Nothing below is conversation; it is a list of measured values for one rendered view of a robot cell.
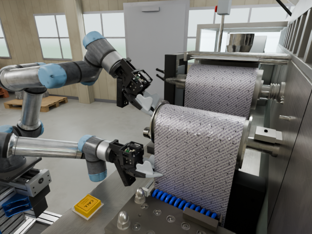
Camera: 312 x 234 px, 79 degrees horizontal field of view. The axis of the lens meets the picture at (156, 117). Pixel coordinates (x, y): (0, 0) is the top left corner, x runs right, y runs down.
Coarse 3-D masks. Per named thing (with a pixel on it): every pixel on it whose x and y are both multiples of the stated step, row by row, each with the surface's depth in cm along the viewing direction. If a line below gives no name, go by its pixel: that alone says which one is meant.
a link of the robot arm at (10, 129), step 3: (0, 126) 106; (3, 126) 106; (6, 126) 106; (9, 126) 106; (12, 126) 109; (0, 129) 103; (3, 129) 103; (6, 129) 103; (9, 129) 103; (12, 129) 105; (15, 129) 107; (6, 132) 102; (9, 132) 103; (12, 132) 105; (15, 132) 106; (18, 132) 107; (18, 135) 107; (21, 135) 108
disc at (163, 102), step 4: (164, 100) 61; (160, 104) 58; (156, 108) 57; (156, 112) 57; (152, 116) 56; (152, 120) 56; (152, 124) 56; (152, 128) 57; (152, 132) 57; (152, 136) 58; (152, 140) 58
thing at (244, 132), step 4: (160, 108) 59; (156, 116) 57; (248, 120) 50; (244, 124) 48; (244, 128) 47; (244, 132) 46; (244, 136) 46; (240, 140) 46; (244, 140) 46; (240, 144) 46; (240, 148) 46; (240, 152) 46; (240, 156) 47; (236, 160) 49
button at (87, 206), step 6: (84, 198) 74; (90, 198) 74; (96, 198) 74; (78, 204) 72; (84, 204) 72; (90, 204) 72; (96, 204) 72; (78, 210) 70; (84, 210) 69; (90, 210) 69
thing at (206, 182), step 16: (160, 144) 57; (160, 160) 60; (176, 160) 56; (192, 160) 54; (208, 160) 51; (160, 176) 62; (176, 176) 58; (192, 176) 55; (208, 176) 53; (224, 176) 50; (176, 192) 61; (192, 192) 58; (208, 192) 54; (224, 192) 52; (208, 208) 56; (224, 208) 54
